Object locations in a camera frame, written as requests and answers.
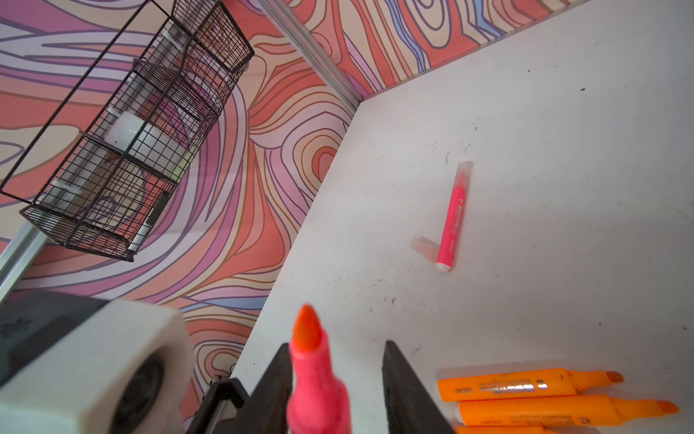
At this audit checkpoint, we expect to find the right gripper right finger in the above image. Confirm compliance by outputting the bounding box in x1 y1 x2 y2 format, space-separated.
381 340 455 434

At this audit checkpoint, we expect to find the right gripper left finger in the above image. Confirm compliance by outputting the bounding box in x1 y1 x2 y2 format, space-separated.
227 343 293 433

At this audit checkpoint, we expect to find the pink highlighter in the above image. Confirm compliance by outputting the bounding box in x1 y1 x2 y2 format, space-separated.
287 304 352 433
436 186 467 272

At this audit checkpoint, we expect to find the orange highlighter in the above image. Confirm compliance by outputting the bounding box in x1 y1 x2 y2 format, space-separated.
455 395 680 427
437 368 625 403
454 426 558 434

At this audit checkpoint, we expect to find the orange highlighter top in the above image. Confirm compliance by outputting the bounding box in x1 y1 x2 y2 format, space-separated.
437 368 625 403

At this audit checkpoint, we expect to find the black marker in basket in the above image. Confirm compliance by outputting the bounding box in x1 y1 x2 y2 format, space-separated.
128 192 171 254

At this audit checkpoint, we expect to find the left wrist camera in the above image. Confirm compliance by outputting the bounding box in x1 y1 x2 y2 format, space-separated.
1 292 193 433

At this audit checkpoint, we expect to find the left black wire basket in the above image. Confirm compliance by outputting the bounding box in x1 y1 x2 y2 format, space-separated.
1 1 254 261

